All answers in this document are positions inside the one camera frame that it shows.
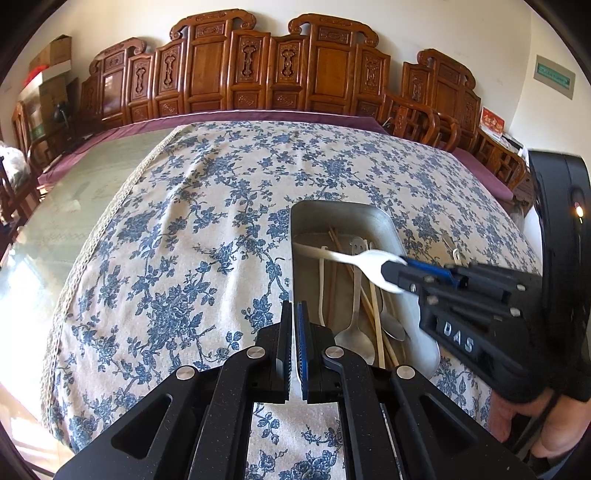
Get carved wooden armchair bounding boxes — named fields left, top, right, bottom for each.
left=401, top=48, right=528, bottom=195

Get large white spoon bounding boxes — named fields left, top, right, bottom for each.
left=294, top=242, right=409, bottom=295

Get stacked cardboard boxes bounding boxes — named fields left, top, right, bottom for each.
left=27, top=36, right=73, bottom=117

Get square purple seat cushion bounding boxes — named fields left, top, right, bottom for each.
left=455, top=148, right=516, bottom=200

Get dark wooden chopstick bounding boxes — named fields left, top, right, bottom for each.
left=359, top=295, right=400, bottom=366

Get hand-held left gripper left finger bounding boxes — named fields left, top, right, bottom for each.
left=55, top=300, right=294, bottom=480

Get wooden chair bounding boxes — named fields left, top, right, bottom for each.
left=0, top=102, right=48, bottom=227

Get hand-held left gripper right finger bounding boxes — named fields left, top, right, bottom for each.
left=297, top=301, right=536, bottom=480

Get slim white spoon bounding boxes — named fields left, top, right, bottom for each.
left=318, top=246, right=331, bottom=326

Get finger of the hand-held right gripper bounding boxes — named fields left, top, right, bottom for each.
left=405, top=257, right=544, bottom=301
left=381, top=261, right=528, bottom=327

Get blue floral tablecloth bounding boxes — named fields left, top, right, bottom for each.
left=41, top=121, right=543, bottom=480

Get green wall sign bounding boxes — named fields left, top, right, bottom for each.
left=534, top=55, right=577, bottom=99

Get metal tray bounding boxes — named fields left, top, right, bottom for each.
left=290, top=200, right=441, bottom=377

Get red desk calendar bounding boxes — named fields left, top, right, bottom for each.
left=480, top=107, right=507, bottom=142

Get person's right hand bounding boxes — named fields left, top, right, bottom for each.
left=489, top=392, right=588, bottom=463

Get carved wooden sofa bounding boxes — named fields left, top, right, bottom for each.
left=78, top=14, right=440, bottom=145

